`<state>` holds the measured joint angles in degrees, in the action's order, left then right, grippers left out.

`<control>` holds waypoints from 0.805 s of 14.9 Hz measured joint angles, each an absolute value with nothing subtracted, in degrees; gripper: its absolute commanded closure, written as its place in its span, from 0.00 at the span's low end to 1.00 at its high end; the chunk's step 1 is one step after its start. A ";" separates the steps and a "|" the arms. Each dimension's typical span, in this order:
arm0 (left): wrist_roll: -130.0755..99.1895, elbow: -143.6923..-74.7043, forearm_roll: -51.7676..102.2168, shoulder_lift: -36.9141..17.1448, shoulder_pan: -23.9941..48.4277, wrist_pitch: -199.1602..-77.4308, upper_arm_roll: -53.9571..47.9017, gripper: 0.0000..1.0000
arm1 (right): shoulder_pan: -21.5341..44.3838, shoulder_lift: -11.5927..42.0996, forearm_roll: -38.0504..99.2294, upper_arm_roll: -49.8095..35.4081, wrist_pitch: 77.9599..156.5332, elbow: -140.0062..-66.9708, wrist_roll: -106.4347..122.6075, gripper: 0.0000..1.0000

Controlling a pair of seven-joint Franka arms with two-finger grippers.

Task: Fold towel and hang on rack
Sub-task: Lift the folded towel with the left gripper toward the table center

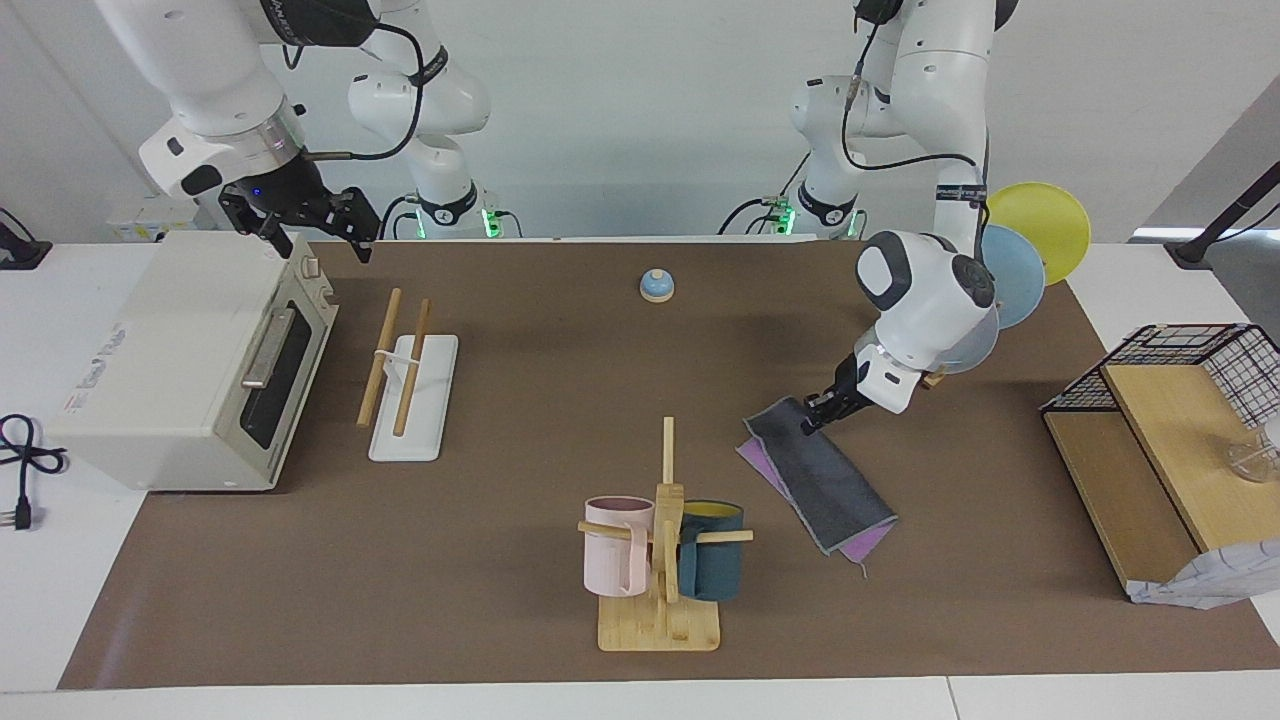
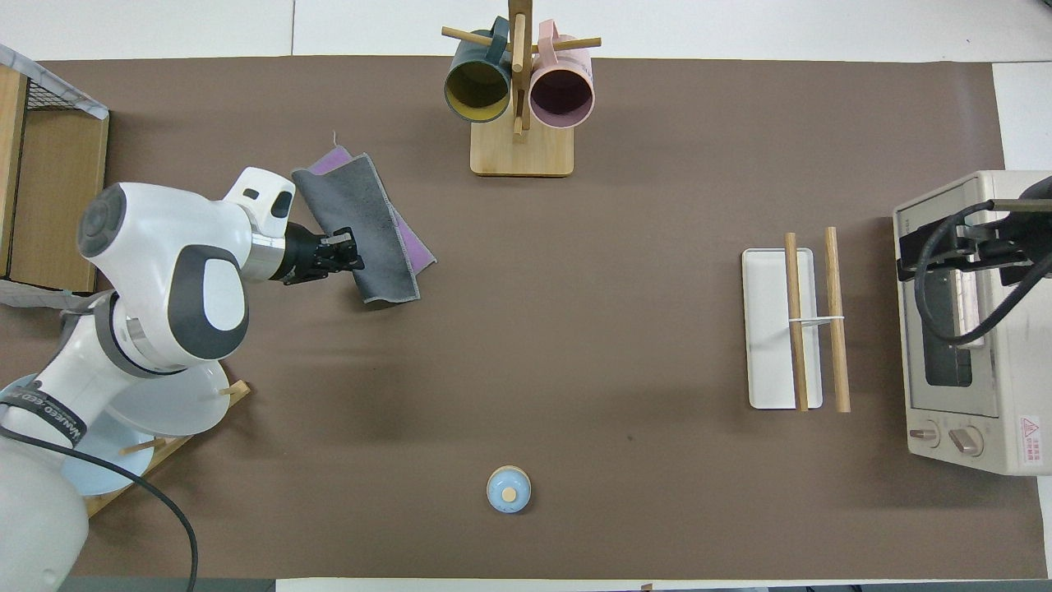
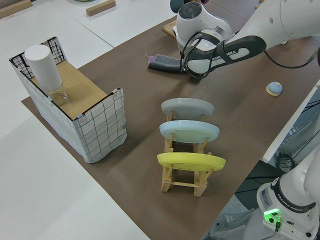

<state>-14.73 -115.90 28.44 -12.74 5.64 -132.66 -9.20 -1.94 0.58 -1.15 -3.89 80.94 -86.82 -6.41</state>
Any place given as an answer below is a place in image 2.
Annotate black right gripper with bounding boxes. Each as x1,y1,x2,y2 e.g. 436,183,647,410
897,212,1028,282

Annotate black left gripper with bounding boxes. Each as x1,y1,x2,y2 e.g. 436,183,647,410
284,224,365,286

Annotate purple and grey towel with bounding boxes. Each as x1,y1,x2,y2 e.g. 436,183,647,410
292,146,438,305

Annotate white towel rack wooden rods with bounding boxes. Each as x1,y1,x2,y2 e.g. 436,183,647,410
741,227,851,414

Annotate wooden plate rack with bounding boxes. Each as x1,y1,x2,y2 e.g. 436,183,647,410
82,378,251,519

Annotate cream toaster oven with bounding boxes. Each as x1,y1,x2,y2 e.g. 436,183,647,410
893,170,1052,478

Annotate wooden mug tree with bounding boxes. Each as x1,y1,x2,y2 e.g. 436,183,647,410
441,0,602,178

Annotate dark teal mug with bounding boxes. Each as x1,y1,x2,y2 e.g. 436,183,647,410
444,16,514,124

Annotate pale grey plate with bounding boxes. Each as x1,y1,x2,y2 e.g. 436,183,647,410
107,358,233,438

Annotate brown table mat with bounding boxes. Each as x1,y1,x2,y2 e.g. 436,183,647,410
0,56,1049,580

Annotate pink mug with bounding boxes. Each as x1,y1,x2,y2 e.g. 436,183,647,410
528,21,595,130

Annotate wooden shelf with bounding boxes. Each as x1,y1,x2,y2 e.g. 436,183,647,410
0,66,110,294

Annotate light blue plate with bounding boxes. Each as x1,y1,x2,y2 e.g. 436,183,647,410
0,374,153,497

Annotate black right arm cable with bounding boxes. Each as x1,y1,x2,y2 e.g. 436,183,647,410
914,200,1052,346

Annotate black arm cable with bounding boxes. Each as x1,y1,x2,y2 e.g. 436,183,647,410
914,200,1052,346
0,428,200,592

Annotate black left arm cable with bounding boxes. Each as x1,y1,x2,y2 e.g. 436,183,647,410
0,428,200,592

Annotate black wire basket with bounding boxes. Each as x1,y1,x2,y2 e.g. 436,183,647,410
16,76,76,113

